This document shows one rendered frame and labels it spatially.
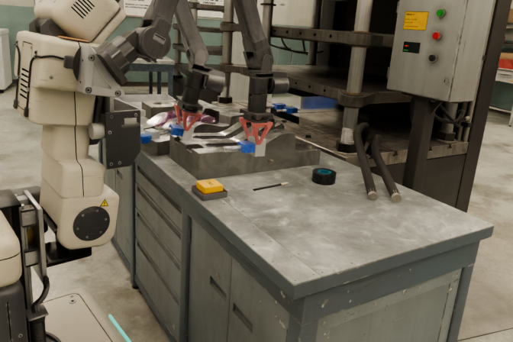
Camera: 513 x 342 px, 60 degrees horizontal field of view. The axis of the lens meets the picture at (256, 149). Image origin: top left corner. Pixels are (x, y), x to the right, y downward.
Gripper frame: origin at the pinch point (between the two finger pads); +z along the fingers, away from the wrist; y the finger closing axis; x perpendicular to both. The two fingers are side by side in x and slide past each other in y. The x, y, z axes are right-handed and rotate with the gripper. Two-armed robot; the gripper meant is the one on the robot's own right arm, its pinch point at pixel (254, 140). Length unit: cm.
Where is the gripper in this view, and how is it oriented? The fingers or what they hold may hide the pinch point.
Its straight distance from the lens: 139.8
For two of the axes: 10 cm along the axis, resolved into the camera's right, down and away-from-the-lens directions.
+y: -5.2, -2.6, 8.1
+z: -0.8, 9.6, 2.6
